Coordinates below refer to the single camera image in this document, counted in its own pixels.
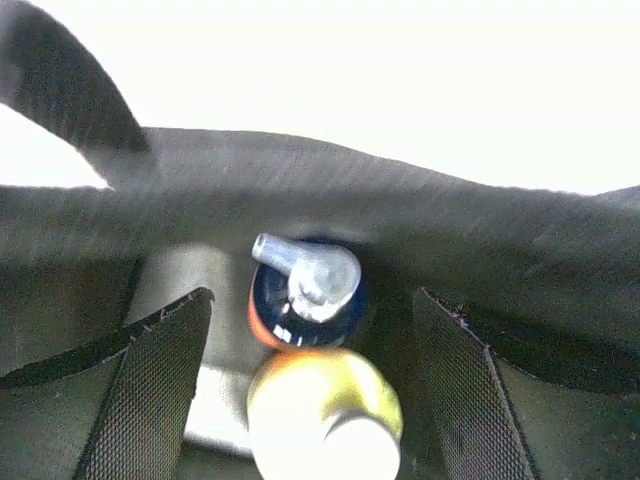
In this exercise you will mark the orange bottle white pump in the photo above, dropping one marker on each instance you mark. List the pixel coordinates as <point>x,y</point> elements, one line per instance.
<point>305,293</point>

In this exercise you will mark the black canvas bag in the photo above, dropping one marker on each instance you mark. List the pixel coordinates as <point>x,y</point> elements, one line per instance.
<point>182,209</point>

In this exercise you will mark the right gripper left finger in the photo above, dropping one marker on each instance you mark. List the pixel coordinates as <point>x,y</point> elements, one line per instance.
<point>112,408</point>

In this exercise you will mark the yellow-green pump bottle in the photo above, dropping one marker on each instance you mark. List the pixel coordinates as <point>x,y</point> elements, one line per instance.
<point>324,414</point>

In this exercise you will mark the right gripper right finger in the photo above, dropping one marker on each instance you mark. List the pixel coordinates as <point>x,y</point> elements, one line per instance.
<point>510,402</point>

